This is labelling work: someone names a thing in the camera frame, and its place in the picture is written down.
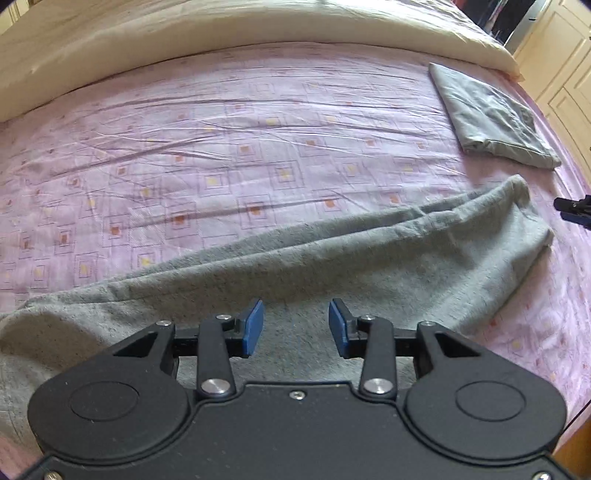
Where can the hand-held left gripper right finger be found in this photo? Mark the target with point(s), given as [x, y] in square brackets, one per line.
[338, 328]

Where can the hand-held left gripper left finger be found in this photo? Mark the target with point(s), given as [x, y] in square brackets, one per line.
[252, 328]

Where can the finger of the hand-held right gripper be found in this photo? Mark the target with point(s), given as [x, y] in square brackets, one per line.
[575, 208]

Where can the grey pants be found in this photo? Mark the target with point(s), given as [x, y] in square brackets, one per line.
[369, 258]

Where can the folded grey cloth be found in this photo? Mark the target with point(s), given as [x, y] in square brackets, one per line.
[489, 115]

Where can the cream wardrobe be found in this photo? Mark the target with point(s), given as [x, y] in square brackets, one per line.
[561, 50]

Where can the pink patterned bed sheet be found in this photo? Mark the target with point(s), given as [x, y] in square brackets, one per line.
[231, 138]

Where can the cream duvet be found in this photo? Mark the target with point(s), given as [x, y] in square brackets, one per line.
[231, 23]

